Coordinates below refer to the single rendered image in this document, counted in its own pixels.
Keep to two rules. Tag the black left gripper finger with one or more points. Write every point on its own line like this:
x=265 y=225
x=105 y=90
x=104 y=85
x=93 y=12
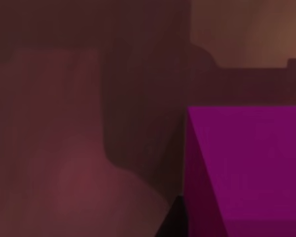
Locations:
x=173 y=219

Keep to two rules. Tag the magenta box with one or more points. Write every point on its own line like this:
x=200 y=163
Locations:
x=249 y=168

